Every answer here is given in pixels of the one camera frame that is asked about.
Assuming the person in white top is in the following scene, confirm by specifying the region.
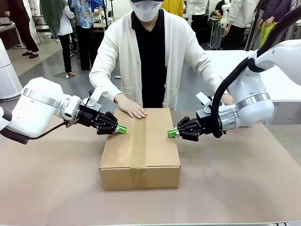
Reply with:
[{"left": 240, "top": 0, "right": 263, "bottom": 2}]
[{"left": 189, "top": 0, "right": 210, "bottom": 46}]

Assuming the dark left arm cable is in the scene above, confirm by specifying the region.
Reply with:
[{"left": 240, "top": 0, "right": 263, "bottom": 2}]
[{"left": 0, "top": 107, "right": 81, "bottom": 145}]

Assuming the person in white jacket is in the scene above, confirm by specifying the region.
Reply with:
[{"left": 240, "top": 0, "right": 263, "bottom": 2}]
[{"left": 222, "top": 0, "right": 260, "bottom": 51}]

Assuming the person in dark clothes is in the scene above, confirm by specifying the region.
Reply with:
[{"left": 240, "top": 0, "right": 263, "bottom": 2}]
[{"left": 4, "top": 0, "right": 40, "bottom": 59}]

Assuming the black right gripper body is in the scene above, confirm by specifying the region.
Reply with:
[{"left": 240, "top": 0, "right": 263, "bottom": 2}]
[{"left": 196, "top": 108, "right": 221, "bottom": 137}]

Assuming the white face mask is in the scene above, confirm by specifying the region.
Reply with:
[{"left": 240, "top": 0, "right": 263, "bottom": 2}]
[{"left": 130, "top": 0, "right": 162, "bottom": 23}]

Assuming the person's left hand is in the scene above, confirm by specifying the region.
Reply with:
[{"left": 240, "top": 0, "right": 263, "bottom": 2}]
[{"left": 220, "top": 93, "right": 234, "bottom": 105}]

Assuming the brown tape strip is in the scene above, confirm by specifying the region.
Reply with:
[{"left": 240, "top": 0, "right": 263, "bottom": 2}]
[{"left": 129, "top": 108, "right": 148, "bottom": 189}]

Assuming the person's right hand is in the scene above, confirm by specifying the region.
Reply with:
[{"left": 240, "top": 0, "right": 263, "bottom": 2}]
[{"left": 113, "top": 95, "right": 148, "bottom": 119}]

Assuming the white table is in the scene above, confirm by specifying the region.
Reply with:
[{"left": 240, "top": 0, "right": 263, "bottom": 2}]
[{"left": 201, "top": 49, "right": 301, "bottom": 126}]

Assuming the person in lime trousers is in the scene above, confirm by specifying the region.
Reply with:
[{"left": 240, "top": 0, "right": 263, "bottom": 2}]
[{"left": 257, "top": 0, "right": 295, "bottom": 48}]

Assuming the person's right forearm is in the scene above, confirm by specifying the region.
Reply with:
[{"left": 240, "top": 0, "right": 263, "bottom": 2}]
[{"left": 89, "top": 67, "right": 125, "bottom": 103}]

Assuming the person with green scarf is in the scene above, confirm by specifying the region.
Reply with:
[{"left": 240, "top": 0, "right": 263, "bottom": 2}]
[{"left": 39, "top": 0, "right": 78, "bottom": 74}]

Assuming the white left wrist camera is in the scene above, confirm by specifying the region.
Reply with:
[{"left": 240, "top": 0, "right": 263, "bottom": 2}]
[{"left": 82, "top": 87, "right": 103, "bottom": 112}]

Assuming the person in floral shirt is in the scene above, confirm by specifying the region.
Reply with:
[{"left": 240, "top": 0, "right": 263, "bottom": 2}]
[{"left": 70, "top": 0, "right": 104, "bottom": 71}]

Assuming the dark wooden desk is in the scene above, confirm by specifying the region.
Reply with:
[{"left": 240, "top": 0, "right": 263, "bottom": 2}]
[{"left": 0, "top": 22, "right": 24, "bottom": 50}]

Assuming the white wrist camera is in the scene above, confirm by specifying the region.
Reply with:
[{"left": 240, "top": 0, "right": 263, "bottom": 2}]
[
  {"left": 195, "top": 91, "right": 214, "bottom": 113},
  {"left": 82, "top": 87, "right": 103, "bottom": 112}
]

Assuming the person in white cardigan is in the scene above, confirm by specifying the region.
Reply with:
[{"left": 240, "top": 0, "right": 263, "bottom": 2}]
[{"left": 89, "top": 0, "right": 234, "bottom": 112}]

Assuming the person's left forearm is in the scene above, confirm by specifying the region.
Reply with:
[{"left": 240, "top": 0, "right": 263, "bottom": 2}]
[{"left": 197, "top": 53, "right": 227, "bottom": 100}]

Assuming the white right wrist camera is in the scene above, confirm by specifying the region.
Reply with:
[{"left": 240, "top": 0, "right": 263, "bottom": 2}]
[{"left": 195, "top": 91, "right": 214, "bottom": 113}]

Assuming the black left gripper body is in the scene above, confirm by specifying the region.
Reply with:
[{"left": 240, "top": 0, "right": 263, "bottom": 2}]
[{"left": 78, "top": 104, "right": 103, "bottom": 129}]

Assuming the brown cardboard box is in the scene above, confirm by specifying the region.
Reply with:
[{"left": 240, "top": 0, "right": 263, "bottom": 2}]
[{"left": 98, "top": 107, "right": 182, "bottom": 191}]

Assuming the person in yellow jacket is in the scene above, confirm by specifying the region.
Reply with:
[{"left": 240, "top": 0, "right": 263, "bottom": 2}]
[{"left": 160, "top": 0, "right": 185, "bottom": 17}]

